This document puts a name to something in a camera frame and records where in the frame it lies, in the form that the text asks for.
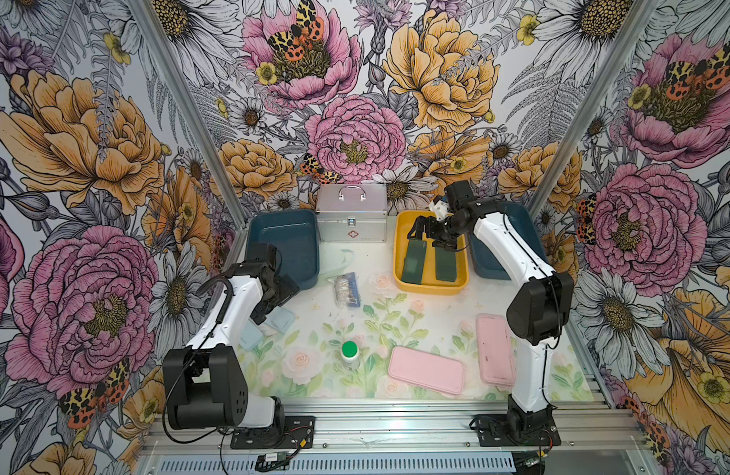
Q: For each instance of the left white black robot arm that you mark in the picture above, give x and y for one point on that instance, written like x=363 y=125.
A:
x=204 y=383

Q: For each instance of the dark green pencil case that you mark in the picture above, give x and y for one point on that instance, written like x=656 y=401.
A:
x=445 y=265

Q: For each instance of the pink pencil case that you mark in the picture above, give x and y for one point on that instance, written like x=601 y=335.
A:
x=427 y=370
x=495 y=352

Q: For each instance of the silver metal first-aid case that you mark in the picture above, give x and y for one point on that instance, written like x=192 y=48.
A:
x=352 y=212

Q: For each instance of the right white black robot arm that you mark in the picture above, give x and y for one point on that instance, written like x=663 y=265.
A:
x=537 y=314

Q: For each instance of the aluminium front rail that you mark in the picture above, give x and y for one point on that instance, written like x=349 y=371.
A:
x=370 y=426

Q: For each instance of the green cap white bottle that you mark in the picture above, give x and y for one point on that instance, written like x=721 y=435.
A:
x=350 y=354

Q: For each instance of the yellow storage tray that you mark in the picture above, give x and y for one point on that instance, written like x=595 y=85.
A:
x=430 y=285

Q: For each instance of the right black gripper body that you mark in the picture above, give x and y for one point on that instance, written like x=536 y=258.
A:
x=447 y=232

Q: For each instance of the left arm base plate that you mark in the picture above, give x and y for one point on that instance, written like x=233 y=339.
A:
x=294 y=432

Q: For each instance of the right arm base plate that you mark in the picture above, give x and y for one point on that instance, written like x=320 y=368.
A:
x=497 y=430

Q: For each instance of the small green circuit board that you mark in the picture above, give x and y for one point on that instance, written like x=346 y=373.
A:
x=271 y=462

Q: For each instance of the floral table mat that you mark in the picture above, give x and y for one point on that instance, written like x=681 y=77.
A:
x=394 y=345

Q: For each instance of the teal storage tray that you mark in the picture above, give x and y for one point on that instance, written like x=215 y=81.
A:
x=294 y=234
x=505 y=246

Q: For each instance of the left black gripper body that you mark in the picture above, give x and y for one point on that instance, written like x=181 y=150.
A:
x=276 y=295

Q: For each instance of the light blue pencil case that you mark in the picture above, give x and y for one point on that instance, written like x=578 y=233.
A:
x=250 y=337
x=280 y=320

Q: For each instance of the small clear packet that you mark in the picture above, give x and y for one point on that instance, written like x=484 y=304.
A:
x=346 y=291

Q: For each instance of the dark green pencil case slanted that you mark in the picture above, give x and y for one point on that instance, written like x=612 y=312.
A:
x=413 y=268

